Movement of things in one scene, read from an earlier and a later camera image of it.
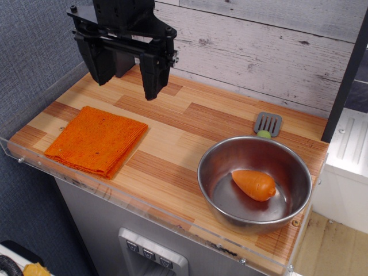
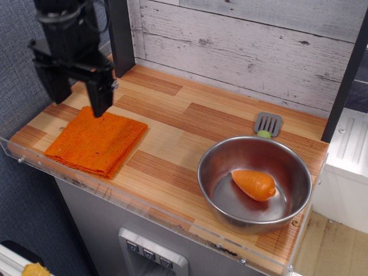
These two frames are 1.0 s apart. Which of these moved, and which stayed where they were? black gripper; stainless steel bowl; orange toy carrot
Moved: black gripper
Stayed: stainless steel bowl; orange toy carrot
